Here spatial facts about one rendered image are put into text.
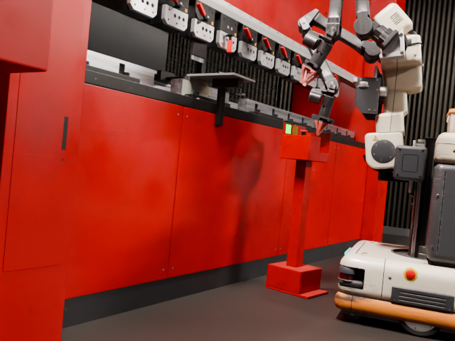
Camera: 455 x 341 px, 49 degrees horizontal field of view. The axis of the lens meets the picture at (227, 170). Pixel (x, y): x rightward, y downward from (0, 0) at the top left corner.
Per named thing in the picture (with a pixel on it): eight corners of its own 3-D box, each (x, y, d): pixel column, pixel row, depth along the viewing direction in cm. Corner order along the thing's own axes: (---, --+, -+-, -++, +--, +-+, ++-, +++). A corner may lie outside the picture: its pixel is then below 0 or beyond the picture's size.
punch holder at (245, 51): (240, 55, 260) (244, 24, 260) (227, 56, 265) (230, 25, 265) (255, 61, 273) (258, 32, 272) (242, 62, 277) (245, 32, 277)
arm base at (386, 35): (398, 30, 203) (399, 38, 214) (382, 19, 205) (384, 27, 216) (383, 47, 204) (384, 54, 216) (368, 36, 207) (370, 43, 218)
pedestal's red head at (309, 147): (307, 160, 240) (311, 122, 240) (279, 157, 251) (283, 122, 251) (328, 162, 256) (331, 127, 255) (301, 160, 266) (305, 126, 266)
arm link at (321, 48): (332, 42, 215) (334, 46, 220) (319, 35, 217) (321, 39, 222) (324, 57, 216) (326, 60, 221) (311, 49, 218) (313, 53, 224)
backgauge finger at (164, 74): (184, 78, 235) (185, 67, 235) (143, 80, 250) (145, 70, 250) (200, 83, 245) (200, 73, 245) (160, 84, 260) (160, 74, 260)
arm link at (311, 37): (337, 28, 213) (340, 34, 221) (315, 16, 216) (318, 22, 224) (322, 53, 215) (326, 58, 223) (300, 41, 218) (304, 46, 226)
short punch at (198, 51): (192, 58, 233) (194, 38, 233) (189, 59, 235) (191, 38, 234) (205, 63, 242) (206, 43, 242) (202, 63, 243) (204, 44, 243)
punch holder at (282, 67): (277, 71, 293) (279, 43, 293) (265, 72, 298) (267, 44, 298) (289, 76, 306) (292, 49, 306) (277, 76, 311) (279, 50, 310)
